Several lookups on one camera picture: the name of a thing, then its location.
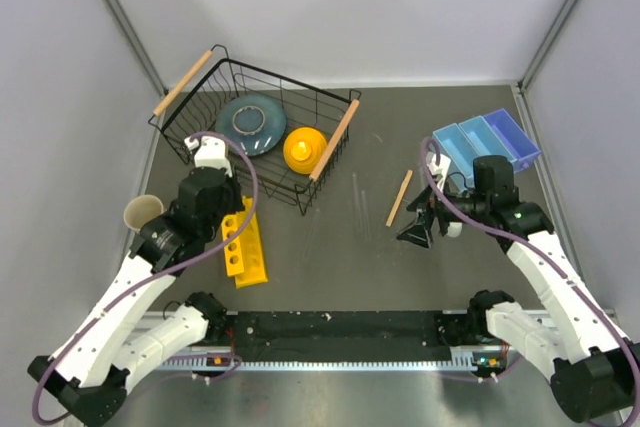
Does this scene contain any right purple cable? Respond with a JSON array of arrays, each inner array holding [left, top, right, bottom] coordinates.
[[419, 135, 640, 423]]

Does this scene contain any black wire dish basket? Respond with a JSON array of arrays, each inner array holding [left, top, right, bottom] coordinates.
[[149, 44, 361, 213]]

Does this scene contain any cable duct rail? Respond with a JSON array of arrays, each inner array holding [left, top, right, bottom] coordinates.
[[157, 346, 517, 374]]

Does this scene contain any light blue bin middle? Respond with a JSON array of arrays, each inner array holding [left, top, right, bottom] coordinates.
[[458, 116, 515, 174]]

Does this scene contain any light blue bin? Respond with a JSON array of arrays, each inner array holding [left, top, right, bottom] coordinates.
[[433, 124, 480, 188], [458, 116, 515, 174]]

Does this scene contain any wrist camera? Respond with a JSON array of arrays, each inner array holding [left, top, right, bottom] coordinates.
[[426, 152, 451, 192], [183, 132, 233, 178]]

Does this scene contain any purple cable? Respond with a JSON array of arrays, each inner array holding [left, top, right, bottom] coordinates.
[[419, 135, 640, 423], [31, 130, 259, 424]]

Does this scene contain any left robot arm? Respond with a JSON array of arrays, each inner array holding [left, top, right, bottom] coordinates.
[[28, 166, 244, 426]]

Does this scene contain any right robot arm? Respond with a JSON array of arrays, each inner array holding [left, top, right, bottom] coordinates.
[[397, 152, 639, 423]]

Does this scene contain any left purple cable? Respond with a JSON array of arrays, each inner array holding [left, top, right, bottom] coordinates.
[[31, 130, 259, 424]]

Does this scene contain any yellow ribbed funnel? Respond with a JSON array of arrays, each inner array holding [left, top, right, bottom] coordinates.
[[283, 127, 328, 175]]

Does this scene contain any yellow test tube rack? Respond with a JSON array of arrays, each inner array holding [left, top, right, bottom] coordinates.
[[221, 196, 268, 289]]

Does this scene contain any beige ceramic mug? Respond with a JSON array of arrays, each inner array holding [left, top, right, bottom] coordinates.
[[123, 194, 165, 233]]

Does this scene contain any purple blue bin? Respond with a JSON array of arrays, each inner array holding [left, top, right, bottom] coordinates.
[[484, 109, 541, 173]]

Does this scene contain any blue ceramic plate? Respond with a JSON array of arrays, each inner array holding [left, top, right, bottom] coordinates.
[[214, 94, 287, 157]]

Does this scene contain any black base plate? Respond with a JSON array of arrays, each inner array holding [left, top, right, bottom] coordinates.
[[218, 311, 478, 363]]

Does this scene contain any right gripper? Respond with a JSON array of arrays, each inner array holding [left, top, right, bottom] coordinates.
[[396, 177, 490, 248]]

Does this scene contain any light blue bin left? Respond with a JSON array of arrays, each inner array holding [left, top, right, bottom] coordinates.
[[433, 124, 480, 188]]

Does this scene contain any glass test tube on table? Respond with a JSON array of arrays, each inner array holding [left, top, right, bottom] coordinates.
[[303, 208, 321, 262], [352, 172, 371, 241]]

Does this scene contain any wooden test tube clamp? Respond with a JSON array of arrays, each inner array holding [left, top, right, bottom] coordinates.
[[385, 169, 413, 228]]

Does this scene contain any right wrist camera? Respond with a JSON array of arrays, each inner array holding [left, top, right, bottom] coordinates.
[[426, 152, 451, 192]]

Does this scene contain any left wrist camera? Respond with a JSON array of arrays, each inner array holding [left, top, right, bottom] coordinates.
[[183, 132, 233, 178]]

